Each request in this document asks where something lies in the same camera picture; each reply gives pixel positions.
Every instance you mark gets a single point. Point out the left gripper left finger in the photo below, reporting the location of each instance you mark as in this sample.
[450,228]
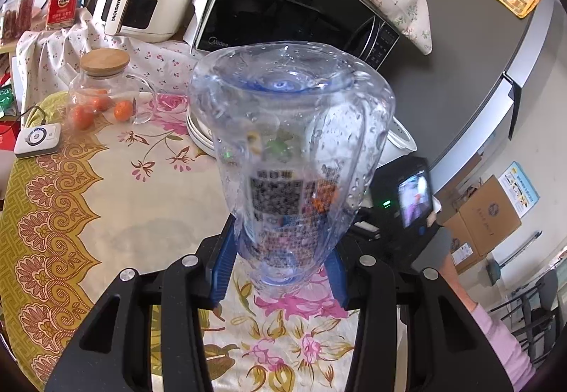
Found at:
[110,351]

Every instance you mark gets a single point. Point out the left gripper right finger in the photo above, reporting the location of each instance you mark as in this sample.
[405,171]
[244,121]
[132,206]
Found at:
[447,350]

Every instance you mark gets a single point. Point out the clear crushed plastic bottle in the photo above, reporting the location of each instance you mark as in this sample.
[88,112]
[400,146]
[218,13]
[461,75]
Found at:
[298,129]

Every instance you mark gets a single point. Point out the pink sleeve forearm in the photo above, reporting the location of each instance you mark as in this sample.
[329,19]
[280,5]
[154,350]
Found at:
[507,348]

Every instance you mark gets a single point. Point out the person right hand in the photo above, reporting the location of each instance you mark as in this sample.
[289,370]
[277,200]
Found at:
[448,271]

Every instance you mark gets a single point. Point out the white electric cooking pot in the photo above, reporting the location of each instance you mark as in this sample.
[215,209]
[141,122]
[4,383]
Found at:
[397,143]

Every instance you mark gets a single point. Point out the lower cardboard box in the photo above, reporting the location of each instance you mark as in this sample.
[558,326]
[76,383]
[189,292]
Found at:
[463,249]

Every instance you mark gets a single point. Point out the cardboard box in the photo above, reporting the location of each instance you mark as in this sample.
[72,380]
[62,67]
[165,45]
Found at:
[489,216]
[463,249]

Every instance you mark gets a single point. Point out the upper cardboard box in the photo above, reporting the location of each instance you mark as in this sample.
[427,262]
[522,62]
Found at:
[489,216]

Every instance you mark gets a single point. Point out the black dining chair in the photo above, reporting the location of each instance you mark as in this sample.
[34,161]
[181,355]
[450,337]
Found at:
[535,317]

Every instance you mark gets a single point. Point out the blue white appliance box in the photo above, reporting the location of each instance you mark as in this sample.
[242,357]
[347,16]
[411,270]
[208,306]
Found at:
[518,189]

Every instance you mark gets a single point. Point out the floral tablecloth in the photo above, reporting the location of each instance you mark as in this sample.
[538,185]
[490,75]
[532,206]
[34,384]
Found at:
[141,196]

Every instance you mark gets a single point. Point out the grey refrigerator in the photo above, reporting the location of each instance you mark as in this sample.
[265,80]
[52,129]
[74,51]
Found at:
[455,98]

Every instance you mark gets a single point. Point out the white round device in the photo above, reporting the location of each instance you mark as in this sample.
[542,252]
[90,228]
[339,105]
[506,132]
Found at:
[33,142]

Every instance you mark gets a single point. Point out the black microwave oven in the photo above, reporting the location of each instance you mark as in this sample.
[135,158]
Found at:
[353,26]

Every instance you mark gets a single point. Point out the glass jug wooden lid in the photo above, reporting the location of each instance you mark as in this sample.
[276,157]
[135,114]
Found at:
[104,86]

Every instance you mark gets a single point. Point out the red label glass jar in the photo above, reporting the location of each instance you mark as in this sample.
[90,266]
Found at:
[64,0]

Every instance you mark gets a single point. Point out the white ceramic bowl green handle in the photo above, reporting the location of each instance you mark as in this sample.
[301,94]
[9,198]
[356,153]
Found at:
[199,133]

